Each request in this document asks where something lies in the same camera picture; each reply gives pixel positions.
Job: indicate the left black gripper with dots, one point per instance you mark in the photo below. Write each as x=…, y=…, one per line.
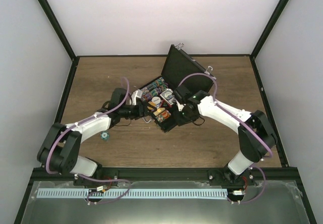
x=144, y=109

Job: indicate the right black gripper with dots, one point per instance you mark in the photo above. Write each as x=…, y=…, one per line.
x=180, y=122

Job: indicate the orange blind button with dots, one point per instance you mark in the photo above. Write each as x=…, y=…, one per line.
x=151, y=107

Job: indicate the unboxed banded card deck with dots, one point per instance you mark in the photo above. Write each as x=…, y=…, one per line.
x=159, y=111

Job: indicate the white dealer button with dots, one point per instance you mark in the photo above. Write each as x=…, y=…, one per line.
x=156, y=100

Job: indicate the blue boxed card deck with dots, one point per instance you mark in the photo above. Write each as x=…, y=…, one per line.
x=168, y=96

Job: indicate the black poker set case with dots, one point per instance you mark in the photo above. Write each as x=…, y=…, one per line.
x=180, y=69

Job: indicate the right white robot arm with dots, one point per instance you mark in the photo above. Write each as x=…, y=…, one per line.
x=255, y=133

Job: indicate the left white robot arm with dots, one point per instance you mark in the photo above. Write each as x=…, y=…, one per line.
x=59, y=152

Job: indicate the lower chip row in case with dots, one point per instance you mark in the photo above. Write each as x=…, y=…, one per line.
x=163, y=116

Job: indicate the chip row in case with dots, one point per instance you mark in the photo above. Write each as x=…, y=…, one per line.
x=163, y=116
x=154, y=92
x=155, y=84

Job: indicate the upper chip row in case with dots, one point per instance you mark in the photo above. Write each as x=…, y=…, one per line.
x=155, y=84

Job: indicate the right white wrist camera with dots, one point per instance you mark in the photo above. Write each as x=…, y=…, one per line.
x=179, y=106

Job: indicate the light blue slotted cable duct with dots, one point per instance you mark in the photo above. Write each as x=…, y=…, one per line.
x=134, y=193

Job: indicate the left black frame post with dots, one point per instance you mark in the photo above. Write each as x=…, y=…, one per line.
x=57, y=28

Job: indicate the black frame post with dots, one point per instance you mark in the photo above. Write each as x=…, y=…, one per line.
x=57, y=28
x=269, y=27

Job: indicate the right black frame post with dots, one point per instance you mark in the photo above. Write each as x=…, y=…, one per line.
x=269, y=27

